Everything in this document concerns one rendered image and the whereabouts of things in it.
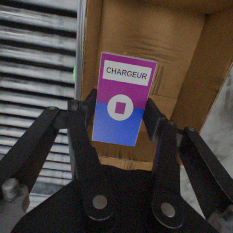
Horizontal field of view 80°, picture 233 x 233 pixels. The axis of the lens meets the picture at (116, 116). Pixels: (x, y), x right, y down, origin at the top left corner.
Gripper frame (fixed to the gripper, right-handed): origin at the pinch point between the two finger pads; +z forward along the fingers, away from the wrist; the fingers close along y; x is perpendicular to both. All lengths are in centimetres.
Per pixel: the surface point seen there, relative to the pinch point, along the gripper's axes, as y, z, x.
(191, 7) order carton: 14.5, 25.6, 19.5
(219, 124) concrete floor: 118, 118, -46
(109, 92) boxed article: -1.8, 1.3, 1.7
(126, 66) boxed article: -0.2, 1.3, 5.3
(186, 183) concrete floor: 117, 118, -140
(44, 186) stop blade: -34, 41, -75
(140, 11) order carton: 2.6, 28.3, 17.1
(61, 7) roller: -24, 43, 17
